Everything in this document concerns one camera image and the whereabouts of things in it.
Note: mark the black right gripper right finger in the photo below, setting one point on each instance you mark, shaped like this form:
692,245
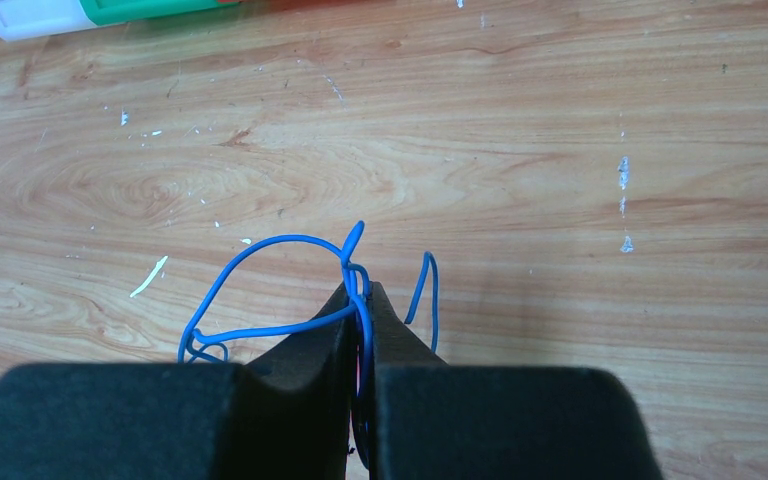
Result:
427,419

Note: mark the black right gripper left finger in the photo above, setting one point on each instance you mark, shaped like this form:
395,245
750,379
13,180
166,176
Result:
284,415

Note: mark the green plastic bin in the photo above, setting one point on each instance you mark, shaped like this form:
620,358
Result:
111,12

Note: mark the white plastic bin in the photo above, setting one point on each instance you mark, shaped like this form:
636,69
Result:
27,19

